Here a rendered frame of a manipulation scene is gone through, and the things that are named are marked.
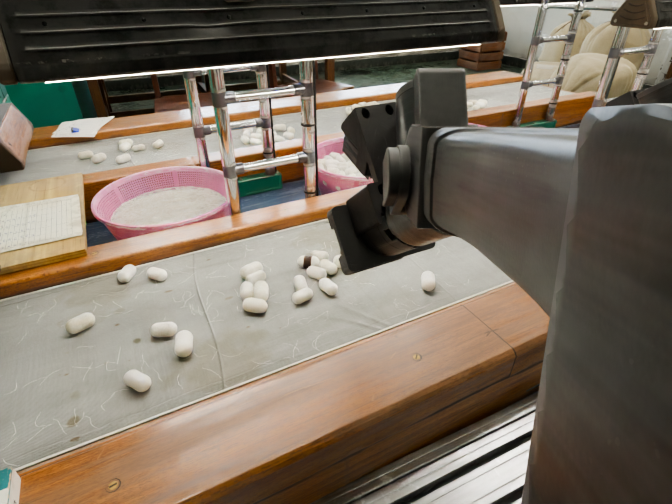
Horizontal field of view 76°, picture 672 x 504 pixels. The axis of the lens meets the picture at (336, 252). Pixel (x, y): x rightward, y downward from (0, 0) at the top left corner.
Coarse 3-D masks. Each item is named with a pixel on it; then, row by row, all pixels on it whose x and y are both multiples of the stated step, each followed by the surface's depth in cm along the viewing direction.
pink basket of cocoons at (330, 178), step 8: (320, 144) 106; (328, 144) 108; (336, 144) 109; (320, 152) 106; (328, 152) 108; (336, 152) 110; (320, 176) 95; (328, 176) 92; (336, 176) 90; (344, 176) 89; (352, 176) 89; (320, 184) 97; (328, 184) 94; (336, 184) 92; (344, 184) 91; (352, 184) 91; (360, 184) 90; (328, 192) 97
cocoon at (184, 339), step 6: (186, 330) 53; (180, 336) 52; (186, 336) 52; (192, 336) 53; (180, 342) 51; (186, 342) 51; (192, 342) 52; (180, 348) 50; (186, 348) 50; (192, 348) 51; (180, 354) 50; (186, 354) 51
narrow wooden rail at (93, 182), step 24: (576, 96) 147; (480, 120) 130; (504, 120) 134; (528, 120) 139; (576, 120) 151; (288, 144) 107; (120, 168) 94; (144, 168) 94; (216, 168) 99; (288, 168) 108; (96, 192) 90
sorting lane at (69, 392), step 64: (192, 256) 70; (256, 256) 70; (448, 256) 70; (0, 320) 57; (64, 320) 57; (128, 320) 57; (192, 320) 57; (256, 320) 57; (320, 320) 57; (384, 320) 57; (0, 384) 48; (64, 384) 48; (192, 384) 48; (0, 448) 42; (64, 448) 42
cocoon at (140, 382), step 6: (132, 372) 47; (138, 372) 47; (126, 378) 47; (132, 378) 47; (138, 378) 46; (144, 378) 47; (126, 384) 47; (132, 384) 46; (138, 384) 46; (144, 384) 46; (150, 384) 47; (138, 390) 46; (144, 390) 47
